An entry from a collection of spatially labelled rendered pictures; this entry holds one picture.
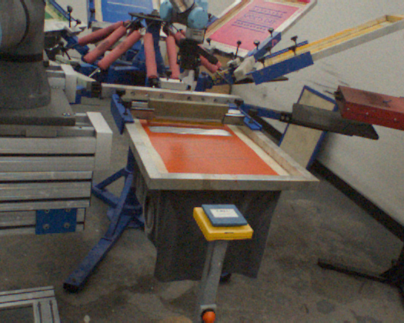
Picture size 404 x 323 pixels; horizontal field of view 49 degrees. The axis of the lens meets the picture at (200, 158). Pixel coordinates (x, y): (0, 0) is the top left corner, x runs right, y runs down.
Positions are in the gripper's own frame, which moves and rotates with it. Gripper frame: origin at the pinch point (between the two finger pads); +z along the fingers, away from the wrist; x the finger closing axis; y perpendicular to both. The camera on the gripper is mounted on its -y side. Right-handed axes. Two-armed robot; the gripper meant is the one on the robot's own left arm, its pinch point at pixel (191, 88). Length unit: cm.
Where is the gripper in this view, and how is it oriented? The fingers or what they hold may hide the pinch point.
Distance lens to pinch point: 188.8
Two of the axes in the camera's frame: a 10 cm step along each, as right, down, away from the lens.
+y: -9.4, -0.1, -3.5
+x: 3.1, 4.0, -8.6
